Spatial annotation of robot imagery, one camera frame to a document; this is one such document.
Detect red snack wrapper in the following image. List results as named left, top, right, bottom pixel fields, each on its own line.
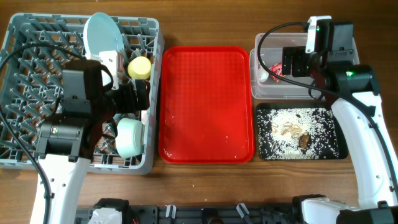
left=269, top=62, right=285, bottom=83

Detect yellow plastic cup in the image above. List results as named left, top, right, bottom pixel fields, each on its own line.
left=127, top=56, right=152, bottom=80

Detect white napkin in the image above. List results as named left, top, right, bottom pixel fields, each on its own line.
left=257, top=64, right=269, bottom=83

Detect green bowl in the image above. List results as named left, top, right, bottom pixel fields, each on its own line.
left=115, top=118, right=144, bottom=159

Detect light blue plate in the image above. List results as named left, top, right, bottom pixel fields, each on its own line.
left=83, top=12, right=124, bottom=59

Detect rice and food scraps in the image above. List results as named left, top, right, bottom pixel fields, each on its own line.
left=256, top=107, right=340, bottom=160

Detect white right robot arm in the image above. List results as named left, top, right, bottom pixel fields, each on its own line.
left=282, top=16, right=397, bottom=223

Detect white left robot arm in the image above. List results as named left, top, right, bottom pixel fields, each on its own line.
left=30, top=50, right=150, bottom=223

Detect black waste tray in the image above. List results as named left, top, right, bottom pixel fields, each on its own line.
left=254, top=101, right=349, bottom=161

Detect grey dishwasher rack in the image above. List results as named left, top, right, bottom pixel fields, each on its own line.
left=1, top=13, right=165, bottom=175

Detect clear plastic bin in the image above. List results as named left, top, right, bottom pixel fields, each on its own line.
left=249, top=32, right=362, bottom=100

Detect red plastic tray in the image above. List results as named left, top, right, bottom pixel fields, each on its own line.
left=159, top=46, right=255, bottom=164

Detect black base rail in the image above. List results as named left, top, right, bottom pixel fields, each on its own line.
left=74, top=197, right=299, bottom=224

